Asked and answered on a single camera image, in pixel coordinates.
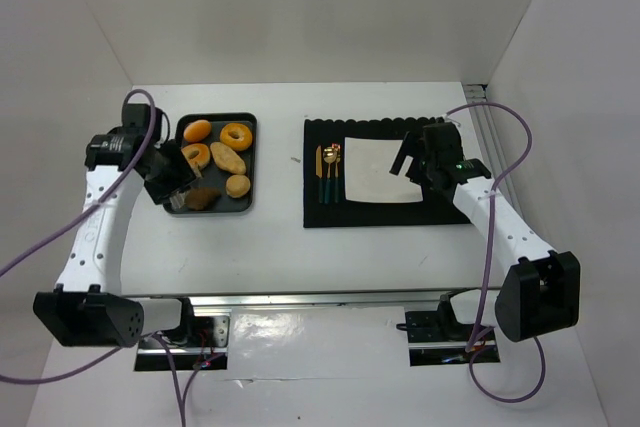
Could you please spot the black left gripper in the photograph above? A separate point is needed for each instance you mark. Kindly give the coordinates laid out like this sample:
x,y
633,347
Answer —
x,y
176,179

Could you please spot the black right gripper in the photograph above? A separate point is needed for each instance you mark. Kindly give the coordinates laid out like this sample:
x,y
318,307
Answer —
x,y
417,156

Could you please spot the silver metal tongs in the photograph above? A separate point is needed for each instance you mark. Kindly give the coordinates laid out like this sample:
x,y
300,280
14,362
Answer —
x,y
187,182

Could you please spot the brown croissant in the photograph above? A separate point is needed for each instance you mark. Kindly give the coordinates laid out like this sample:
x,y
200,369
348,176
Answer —
x,y
200,199

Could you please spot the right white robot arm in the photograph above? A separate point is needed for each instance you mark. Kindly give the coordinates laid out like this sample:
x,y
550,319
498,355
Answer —
x,y
541,289

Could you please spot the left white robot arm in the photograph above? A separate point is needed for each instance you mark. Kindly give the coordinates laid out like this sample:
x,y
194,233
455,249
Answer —
x,y
86,308

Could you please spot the oblong bread roll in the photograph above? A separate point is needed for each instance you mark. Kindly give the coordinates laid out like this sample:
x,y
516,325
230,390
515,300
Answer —
x,y
227,159

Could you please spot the orange bagel near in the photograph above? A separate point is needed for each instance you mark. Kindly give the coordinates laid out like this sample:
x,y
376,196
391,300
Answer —
x,y
198,155

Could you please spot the orange bagel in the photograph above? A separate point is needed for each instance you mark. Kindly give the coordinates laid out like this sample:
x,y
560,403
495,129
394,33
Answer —
x,y
236,136
198,155

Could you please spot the white square plate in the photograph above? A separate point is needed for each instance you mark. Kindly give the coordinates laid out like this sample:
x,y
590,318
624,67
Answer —
x,y
367,176

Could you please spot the plain orange bun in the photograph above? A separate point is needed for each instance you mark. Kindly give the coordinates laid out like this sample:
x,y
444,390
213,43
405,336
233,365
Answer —
x,y
197,131

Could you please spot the black baking tray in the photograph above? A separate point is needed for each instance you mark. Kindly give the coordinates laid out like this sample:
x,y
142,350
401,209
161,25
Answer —
x,y
212,176

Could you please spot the black placemat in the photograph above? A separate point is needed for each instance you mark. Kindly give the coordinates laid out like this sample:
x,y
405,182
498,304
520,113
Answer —
x,y
433,210

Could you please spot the round crumbly bun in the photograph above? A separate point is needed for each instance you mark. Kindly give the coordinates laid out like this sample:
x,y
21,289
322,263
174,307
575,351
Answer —
x,y
237,186

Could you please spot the orange bagel far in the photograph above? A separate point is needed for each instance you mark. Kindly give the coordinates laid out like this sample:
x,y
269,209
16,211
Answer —
x,y
236,136

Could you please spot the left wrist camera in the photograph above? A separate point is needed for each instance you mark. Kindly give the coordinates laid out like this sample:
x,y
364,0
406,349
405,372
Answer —
x,y
136,118

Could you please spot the gold spoon green handle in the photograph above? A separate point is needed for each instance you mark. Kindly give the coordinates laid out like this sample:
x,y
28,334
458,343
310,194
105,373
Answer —
x,y
329,156

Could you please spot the aluminium side rail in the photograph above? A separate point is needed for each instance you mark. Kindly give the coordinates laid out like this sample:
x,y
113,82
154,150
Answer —
x,y
484,123

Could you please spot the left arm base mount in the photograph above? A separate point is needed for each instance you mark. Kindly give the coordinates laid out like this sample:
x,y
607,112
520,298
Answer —
x,y
201,343

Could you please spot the aluminium table edge rail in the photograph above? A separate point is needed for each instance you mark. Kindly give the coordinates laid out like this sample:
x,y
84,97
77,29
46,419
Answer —
x,y
308,300

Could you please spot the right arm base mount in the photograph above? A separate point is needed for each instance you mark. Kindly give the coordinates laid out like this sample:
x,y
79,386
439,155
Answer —
x,y
436,337

